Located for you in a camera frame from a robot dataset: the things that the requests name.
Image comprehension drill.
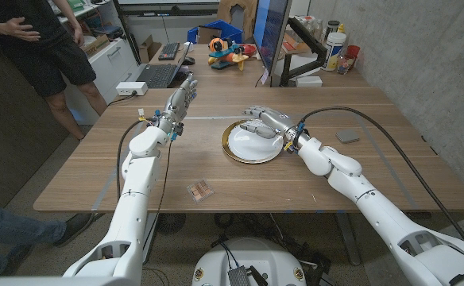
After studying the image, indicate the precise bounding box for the blue plastic bin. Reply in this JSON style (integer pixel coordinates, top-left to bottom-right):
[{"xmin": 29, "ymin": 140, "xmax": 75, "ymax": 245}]
[{"xmin": 187, "ymin": 19, "xmax": 244, "ymax": 44}]

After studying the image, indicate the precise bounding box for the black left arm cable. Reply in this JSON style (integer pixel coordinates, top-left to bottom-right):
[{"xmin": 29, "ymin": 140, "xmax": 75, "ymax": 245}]
[{"xmin": 115, "ymin": 118, "xmax": 153, "ymax": 202}]

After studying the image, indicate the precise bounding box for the white paper plate gold rim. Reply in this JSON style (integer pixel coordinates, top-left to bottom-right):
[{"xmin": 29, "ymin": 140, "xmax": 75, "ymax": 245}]
[{"xmin": 221, "ymin": 118, "xmax": 285, "ymax": 164}]

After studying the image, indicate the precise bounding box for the white canister blue label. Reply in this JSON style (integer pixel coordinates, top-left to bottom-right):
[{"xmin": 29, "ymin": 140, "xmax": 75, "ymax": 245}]
[{"xmin": 321, "ymin": 31, "xmax": 348, "ymax": 72}]

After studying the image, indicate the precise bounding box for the flat white box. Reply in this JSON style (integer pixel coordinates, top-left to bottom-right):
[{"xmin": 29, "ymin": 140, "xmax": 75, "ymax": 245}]
[{"xmin": 295, "ymin": 75, "xmax": 323, "ymax": 88}]

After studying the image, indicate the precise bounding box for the grey finned box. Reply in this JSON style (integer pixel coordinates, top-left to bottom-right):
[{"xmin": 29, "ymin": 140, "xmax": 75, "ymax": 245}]
[{"xmin": 227, "ymin": 266, "xmax": 253, "ymax": 286}]

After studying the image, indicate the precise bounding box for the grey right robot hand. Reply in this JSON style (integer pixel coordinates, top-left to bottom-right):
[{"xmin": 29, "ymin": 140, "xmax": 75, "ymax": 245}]
[{"xmin": 239, "ymin": 104, "xmax": 307, "ymax": 147}]

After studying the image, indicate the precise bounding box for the clear glass jar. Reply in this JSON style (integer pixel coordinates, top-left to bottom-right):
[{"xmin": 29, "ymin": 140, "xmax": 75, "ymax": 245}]
[{"xmin": 336, "ymin": 54, "xmax": 354, "ymax": 75}]

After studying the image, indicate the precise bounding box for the clear box with brown squares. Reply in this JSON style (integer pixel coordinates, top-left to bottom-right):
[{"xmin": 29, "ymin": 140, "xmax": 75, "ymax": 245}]
[{"xmin": 187, "ymin": 178, "xmax": 215, "ymax": 204}]

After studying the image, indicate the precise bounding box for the black round fan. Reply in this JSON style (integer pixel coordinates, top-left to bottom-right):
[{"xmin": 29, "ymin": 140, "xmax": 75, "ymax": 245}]
[{"xmin": 156, "ymin": 213, "xmax": 188, "ymax": 235}]

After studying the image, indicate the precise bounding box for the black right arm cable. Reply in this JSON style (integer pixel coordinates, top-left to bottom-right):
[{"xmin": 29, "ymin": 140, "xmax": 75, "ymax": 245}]
[{"xmin": 293, "ymin": 106, "xmax": 464, "ymax": 249}]

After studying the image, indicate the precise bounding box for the grey square pad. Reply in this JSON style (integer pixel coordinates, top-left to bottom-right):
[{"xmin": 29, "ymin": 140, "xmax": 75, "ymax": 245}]
[{"xmin": 334, "ymin": 129, "xmax": 361, "ymax": 145}]

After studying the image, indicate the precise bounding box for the colourful toy airplane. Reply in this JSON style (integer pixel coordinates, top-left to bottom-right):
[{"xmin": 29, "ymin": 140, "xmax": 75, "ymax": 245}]
[{"xmin": 207, "ymin": 37, "xmax": 250, "ymax": 72}]

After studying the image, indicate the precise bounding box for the small cardboard box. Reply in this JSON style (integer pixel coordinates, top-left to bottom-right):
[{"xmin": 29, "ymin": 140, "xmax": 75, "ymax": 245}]
[{"xmin": 81, "ymin": 33, "xmax": 110, "ymax": 59}]

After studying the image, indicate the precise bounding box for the computer monitor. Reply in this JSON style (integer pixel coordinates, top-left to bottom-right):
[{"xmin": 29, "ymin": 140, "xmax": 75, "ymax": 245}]
[{"xmin": 253, "ymin": 0, "xmax": 292, "ymax": 87}]

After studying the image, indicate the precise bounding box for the black metal post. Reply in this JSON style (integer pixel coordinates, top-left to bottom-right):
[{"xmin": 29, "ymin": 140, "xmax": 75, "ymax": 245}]
[{"xmin": 111, "ymin": 0, "xmax": 142, "ymax": 67}]

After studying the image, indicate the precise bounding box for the black lid bottle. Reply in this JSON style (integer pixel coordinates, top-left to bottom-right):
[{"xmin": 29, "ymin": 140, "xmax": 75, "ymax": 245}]
[{"xmin": 324, "ymin": 20, "xmax": 341, "ymax": 43}]

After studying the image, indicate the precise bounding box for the black laptop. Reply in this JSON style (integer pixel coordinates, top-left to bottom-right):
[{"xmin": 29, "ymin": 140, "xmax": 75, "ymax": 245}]
[{"xmin": 135, "ymin": 42, "xmax": 191, "ymax": 89}]

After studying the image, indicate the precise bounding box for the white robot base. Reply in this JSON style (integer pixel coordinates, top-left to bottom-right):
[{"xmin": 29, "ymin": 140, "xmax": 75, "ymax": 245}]
[{"xmin": 191, "ymin": 237, "xmax": 307, "ymax": 286}]

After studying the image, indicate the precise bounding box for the open cardboard box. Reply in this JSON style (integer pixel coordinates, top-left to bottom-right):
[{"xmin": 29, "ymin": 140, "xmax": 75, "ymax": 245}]
[{"xmin": 138, "ymin": 34, "xmax": 163, "ymax": 64}]

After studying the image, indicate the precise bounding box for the red bowl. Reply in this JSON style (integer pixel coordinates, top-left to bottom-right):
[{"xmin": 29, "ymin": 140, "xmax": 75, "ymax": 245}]
[{"xmin": 239, "ymin": 43, "xmax": 257, "ymax": 58}]

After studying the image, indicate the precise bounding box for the grey metal table leg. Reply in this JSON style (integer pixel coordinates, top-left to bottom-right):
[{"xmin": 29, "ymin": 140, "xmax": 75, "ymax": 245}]
[
  {"xmin": 334, "ymin": 212, "xmax": 362, "ymax": 266},
  {"xmin": 141, "ymin": 212, "xmax": 160, "ymax": 263}
]

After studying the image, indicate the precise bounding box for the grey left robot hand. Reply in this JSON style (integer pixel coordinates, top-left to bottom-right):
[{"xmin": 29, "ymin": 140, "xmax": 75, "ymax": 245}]
[{"xmin": 157, "ymin": 73, "xmax": 199, "ymax": 135}]

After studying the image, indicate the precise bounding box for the white drawer cabinet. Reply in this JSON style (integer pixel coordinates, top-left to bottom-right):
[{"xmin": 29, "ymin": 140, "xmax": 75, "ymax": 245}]
[{"xmin": 63, "ymin": 37, "xmax": 141, "ymax": 126}]

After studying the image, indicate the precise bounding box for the person in blue jeans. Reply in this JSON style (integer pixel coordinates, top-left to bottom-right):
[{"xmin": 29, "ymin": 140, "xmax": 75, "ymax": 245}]
[{"xmin": 0, "ymin": 199, "xmax": 96, "ymax": 277}]

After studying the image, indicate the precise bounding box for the person in black shorts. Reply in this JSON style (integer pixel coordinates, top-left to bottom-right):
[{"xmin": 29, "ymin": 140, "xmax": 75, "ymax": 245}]
[{"xmin": 0, "ymin": 0, "xmax": 110, "ymax": 142}]

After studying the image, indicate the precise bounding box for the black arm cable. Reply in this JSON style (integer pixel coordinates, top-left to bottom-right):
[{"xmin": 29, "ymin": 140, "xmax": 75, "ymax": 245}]
[
  {"xmin": 115, "ymin": 118, "xmax": 153, "ymax": 202},
  {"xmin": 293, "ymin": 106, "xmax": 464, "ymax": 249}
]

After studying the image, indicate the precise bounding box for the black keyboard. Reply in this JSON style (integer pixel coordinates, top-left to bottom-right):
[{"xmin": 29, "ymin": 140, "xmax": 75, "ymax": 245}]
[{"xmin": 157, "ymin": 41, "xmax": 181, "ymax": 61}]

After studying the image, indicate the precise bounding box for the red cup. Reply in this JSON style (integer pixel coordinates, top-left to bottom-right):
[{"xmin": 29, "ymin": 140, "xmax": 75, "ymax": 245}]
[{"xmin": 345, "ymin": 44, "xmax": 362, "ymax": 67}]

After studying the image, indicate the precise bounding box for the white power strip box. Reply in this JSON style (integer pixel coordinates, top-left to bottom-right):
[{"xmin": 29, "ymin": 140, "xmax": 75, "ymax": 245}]
[{"xmin": 115, "ymin": 81, "xmax": 149, "ymax": 97}]

